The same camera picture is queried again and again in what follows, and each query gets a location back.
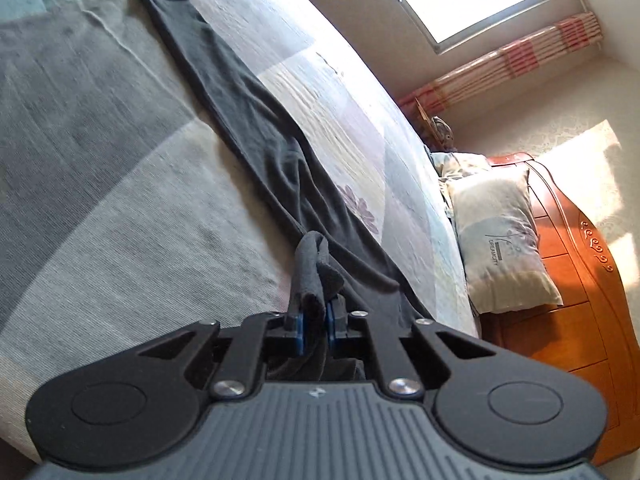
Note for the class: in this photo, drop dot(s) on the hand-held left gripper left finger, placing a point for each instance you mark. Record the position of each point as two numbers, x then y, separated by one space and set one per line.
298 332

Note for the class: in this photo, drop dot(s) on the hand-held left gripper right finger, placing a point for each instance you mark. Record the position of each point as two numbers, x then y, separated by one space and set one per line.
331 332

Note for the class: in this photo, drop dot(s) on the dark grey pants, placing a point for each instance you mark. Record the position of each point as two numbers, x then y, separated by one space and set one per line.
260 135

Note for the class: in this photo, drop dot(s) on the beige printed pillow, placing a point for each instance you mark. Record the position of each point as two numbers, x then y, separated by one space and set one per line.
500 240

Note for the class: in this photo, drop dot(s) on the pale floral pillow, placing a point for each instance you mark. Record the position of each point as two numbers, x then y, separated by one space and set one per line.
460 165

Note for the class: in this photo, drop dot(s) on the grey patterned bundle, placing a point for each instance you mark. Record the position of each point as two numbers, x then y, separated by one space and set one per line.
442 132

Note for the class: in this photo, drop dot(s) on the wooden bedside shelf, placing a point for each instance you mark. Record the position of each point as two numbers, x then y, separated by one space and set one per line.
422 115

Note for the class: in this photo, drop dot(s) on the wooden headboard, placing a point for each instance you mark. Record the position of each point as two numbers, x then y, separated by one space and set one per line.
575 310

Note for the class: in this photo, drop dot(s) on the floral patchwork bed sheet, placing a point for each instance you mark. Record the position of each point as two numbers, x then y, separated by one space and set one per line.
100 160

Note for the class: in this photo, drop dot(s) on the pink striped curtain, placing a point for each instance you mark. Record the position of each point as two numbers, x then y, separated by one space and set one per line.
500 65

